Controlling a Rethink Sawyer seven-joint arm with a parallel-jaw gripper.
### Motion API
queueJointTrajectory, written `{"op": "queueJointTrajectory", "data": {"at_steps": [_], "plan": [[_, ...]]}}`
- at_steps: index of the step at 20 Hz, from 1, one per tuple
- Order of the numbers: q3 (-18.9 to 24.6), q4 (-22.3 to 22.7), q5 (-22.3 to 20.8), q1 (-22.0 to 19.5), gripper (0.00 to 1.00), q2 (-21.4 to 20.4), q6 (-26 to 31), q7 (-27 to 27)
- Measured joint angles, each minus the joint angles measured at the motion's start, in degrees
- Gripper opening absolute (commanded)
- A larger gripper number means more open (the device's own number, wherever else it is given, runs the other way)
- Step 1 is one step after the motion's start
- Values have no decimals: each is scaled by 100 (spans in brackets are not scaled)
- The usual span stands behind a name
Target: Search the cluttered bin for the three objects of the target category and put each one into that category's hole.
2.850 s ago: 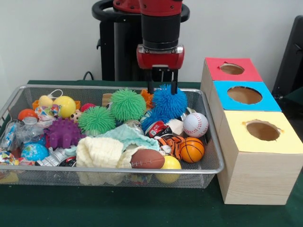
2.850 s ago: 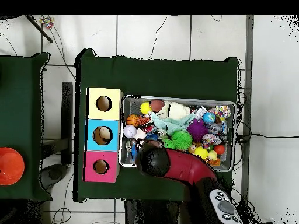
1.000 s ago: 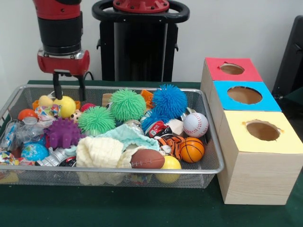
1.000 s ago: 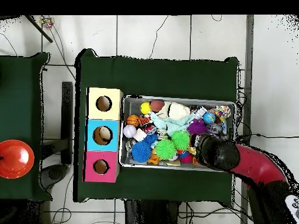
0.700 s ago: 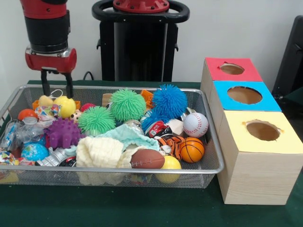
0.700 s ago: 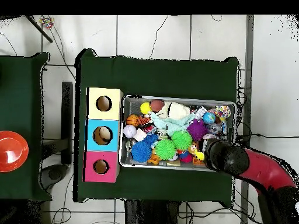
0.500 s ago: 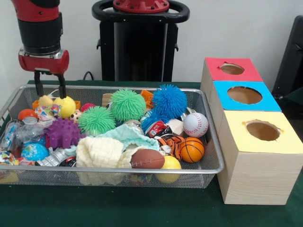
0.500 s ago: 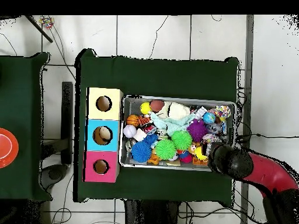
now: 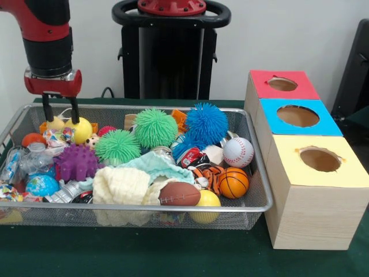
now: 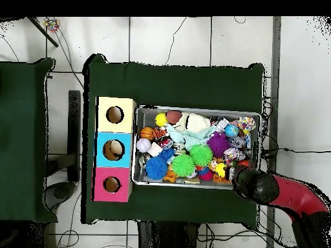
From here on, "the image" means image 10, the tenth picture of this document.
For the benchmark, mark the green spiky rubber ball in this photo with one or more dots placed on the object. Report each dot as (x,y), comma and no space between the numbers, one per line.
(201,155)
(183,165)

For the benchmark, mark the small plush monkey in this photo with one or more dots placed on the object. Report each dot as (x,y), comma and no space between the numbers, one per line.
(212,164)

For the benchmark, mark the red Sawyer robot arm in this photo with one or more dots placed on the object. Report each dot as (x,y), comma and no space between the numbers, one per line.
(297,191)

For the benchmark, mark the silver mesh bin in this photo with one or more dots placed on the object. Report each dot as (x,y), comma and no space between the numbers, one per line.
(147,117)

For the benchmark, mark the wooden three-hole box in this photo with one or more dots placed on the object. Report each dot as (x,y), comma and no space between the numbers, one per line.
(124,160)

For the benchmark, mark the yellow smooth ball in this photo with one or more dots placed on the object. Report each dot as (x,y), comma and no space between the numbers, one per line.
(160,119)

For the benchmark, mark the orange basketball toy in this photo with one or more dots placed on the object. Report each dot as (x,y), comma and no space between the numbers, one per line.
(147,133)

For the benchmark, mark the brown football toy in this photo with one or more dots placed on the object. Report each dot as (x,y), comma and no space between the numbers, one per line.
(173,116)

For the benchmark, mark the white baseball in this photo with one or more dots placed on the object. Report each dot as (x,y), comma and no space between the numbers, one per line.
(143,145)

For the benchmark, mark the blue spiky rubber ball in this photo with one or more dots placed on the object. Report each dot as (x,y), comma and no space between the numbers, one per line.
(156,168)

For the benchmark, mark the cream knitted cloth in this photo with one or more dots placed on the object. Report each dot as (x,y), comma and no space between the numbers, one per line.
(196,123)

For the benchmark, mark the purple knobbly ball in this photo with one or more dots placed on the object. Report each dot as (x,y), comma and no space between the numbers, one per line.
(218,144)

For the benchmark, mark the dark green tablecloth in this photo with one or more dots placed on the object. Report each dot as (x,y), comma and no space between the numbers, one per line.
(181,85)

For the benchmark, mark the black upright panel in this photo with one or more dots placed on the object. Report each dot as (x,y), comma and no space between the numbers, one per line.
(74,134)

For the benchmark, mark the green cloth side table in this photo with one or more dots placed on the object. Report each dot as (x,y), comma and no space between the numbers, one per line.
(23,116)

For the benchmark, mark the small colourful toy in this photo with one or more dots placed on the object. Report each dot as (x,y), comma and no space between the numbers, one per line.
(51,24)

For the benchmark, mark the black slanted rod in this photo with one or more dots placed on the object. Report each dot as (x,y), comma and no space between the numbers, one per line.
(42,31)

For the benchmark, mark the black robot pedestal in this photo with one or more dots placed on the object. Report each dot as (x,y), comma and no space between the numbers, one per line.
(165,235)

